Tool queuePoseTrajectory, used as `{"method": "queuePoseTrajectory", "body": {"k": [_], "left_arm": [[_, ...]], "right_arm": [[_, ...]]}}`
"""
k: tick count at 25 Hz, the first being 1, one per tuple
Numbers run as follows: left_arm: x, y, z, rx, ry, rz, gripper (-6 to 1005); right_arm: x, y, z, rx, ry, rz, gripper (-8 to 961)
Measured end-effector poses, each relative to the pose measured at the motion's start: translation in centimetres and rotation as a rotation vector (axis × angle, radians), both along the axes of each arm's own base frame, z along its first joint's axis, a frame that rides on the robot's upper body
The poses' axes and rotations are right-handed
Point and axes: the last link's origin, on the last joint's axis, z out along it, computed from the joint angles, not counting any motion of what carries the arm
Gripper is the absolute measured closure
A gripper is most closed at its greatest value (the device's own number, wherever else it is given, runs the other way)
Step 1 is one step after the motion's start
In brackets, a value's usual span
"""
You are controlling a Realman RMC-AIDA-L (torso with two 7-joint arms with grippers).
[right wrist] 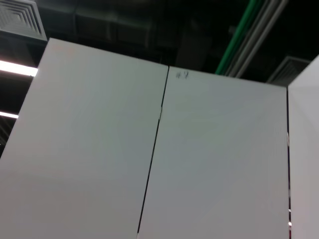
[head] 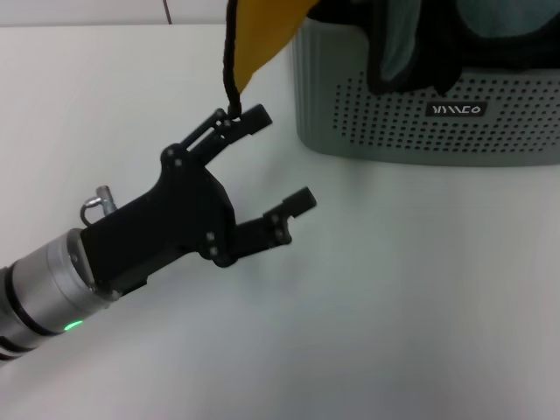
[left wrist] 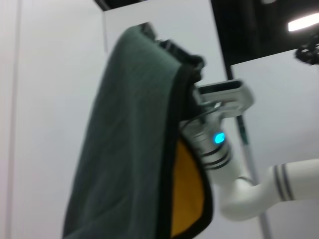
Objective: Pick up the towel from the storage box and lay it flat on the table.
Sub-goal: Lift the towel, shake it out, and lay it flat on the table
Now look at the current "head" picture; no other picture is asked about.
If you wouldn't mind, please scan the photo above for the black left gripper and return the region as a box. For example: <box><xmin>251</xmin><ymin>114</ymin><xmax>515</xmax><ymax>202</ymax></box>
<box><xmin>80</xmin><ymin>103</ymin><xmax>318</xmax><ymax>297</ymax></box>

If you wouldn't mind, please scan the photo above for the yellow towel with black trim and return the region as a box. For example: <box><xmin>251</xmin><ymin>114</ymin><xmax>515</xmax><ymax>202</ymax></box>
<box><xmin>220</xmin><ymin>0</ymin><xmax>424</xmax><ymax>122</ymax></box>

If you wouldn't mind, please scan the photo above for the grey perforated storage box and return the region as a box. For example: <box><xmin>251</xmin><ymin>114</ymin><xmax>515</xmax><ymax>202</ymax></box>
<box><xmin>290</xmin><ymin>17</ymin><xmax>560</xmax><ymax>168</ymax></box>

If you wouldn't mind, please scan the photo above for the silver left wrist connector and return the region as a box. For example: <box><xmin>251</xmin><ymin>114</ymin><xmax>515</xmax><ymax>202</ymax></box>
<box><xmin>80</xmin><ymin>185</ymin><xmax>115</xmax><ymax>224</ymax></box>

